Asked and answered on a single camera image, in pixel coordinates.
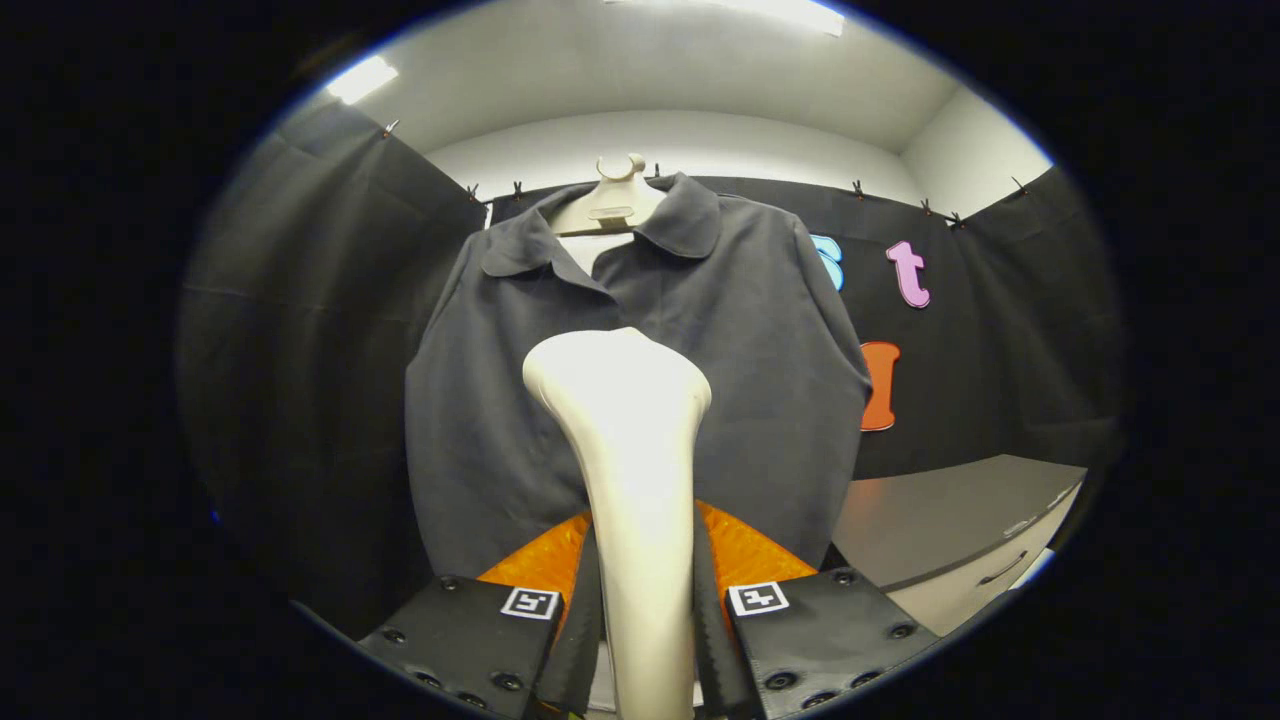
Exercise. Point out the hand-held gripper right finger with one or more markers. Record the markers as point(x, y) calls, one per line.
point(712, 640)

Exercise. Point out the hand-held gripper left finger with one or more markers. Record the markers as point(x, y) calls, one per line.
point(582, 630)

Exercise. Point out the white garment steamer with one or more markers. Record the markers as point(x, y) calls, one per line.
point(635, 470)

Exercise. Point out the dark grey collared shirt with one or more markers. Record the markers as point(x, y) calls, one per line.
point(770, 380)

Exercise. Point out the white clothes hanger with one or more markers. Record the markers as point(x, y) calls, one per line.
point(610, 205)

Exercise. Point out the grey cabinet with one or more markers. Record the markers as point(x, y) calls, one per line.
point(930, 510)

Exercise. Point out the small ceiling light panel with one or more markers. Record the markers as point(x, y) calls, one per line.
point(360, 80)

